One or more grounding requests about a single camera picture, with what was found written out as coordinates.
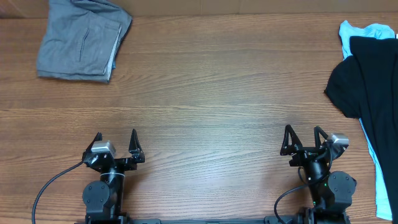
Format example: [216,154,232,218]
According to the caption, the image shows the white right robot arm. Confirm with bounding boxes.
[274,124,357,223]

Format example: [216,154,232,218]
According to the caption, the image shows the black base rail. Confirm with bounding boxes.
[129,215,351,224]

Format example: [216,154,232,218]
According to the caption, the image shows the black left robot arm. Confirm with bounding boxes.
[82,130,145,223]

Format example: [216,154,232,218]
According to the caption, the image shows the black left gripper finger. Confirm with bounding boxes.
[129,129,144,156]
[85,132,103,152]

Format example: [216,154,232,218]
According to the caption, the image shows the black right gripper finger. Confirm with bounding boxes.
[313,126,328,148]
[280,124,303,156]

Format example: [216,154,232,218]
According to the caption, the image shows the grey shorts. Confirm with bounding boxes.
[36,0,132,83]

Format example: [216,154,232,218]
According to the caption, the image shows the light blue garment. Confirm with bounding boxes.
[339,21,396,221]

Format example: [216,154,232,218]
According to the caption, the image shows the black t-shirt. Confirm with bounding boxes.
[325,37,397,223]

